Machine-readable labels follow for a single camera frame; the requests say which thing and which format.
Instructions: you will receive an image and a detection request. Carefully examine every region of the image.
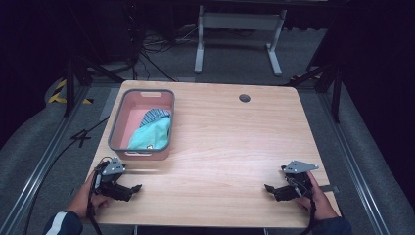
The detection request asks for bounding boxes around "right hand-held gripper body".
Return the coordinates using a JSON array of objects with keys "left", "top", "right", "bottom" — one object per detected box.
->
[{"left": 281, "top": 159, "right": 320, "bottom": 201}]

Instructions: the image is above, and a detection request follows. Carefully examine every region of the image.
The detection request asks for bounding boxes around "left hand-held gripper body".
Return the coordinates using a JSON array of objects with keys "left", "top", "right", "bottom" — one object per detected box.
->
[{"left": 93, "top": 156, "right": 133, "bottom": 203}]

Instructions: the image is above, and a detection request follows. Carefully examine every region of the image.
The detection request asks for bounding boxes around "person's right hand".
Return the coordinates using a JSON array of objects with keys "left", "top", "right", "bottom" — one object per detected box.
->
[{"left": 295, "top": 170, "right": 341, "bottom": 221}]

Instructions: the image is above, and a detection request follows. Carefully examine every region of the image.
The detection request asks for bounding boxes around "person's left hand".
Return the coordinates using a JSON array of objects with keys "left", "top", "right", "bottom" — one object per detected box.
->
[{"left": 66, "top": 171, "right": 114, "bottom": 220}]

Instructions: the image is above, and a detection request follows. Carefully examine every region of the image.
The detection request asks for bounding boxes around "grey tape strip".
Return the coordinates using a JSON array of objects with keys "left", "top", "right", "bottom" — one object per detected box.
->
[{"left": 318, "top": 184, "right": 341, "bottom": 194}]

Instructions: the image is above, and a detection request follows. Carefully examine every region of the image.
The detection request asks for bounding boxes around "teal cloth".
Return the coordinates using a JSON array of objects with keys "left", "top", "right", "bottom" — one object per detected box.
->
[{"left": 126, "top": 117, "right": 172, "bottom": 151}]

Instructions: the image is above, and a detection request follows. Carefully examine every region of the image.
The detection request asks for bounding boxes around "striped grey cloth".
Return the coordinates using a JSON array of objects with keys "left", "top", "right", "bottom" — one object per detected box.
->
[{"left": 139, "top": 108, "right": 172, "bottom": 129}]

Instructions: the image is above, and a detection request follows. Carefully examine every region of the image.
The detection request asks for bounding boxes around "pink basket with grey rim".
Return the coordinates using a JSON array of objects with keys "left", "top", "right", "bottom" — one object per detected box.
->
[{"left": 108, "top": 88, "right": 176, "bottom": 162}]

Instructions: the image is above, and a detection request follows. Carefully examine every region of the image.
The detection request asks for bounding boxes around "black metal stand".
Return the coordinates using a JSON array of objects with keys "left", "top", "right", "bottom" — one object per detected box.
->
[
  {"left": 286, "top": 62, "right": 345, "bottom": 124},
  {"left": 63, "top": 53, "right": 125, "bottom": 118}
]

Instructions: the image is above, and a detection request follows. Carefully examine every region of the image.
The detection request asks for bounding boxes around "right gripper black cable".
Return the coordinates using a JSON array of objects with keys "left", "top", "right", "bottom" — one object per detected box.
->
[{"left": 288, "top": 177, "right": 318, "bottom": 235}]

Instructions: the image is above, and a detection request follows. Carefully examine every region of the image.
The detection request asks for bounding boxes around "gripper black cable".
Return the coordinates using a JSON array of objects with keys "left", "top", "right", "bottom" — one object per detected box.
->
[
  {"left": 85, "top": 157, "right": 114, "bottom": 235},
  {"left": 288, "top": 177, "right": 318, "bottom": 235}
]

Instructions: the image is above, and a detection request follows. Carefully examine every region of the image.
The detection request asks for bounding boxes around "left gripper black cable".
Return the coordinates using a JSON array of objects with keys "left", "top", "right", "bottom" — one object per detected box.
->
[{"left": 85, "top": 157, "right": 114, "bottom": 235}]

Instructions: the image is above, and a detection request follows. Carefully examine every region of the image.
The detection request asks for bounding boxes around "long black floor cable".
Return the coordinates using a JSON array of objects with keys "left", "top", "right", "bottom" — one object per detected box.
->
[{"left": 23, "top": 116, "right": 111, "bottom": 235}]

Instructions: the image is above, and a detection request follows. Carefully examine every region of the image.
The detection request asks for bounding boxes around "grey metal floor rail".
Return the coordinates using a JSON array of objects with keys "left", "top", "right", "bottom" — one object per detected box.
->
[
  {"left": 318, "top": 92, "right": 392, "bottom": 235},
  {"left": 0, "top": 85, "right": 94, "bottom": 235}
]

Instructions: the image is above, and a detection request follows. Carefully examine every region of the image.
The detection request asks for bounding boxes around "tangle of black cables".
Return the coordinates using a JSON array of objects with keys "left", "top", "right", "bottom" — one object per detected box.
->
[{"left": 130, "top": 3, "right": 199, "bottom": 82}]

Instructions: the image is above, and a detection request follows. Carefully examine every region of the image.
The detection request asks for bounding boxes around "white metal desk frame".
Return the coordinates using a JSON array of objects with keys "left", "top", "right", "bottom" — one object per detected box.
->
[{"left": 193, "top": 4, "right": 289, "bottom": 78}]

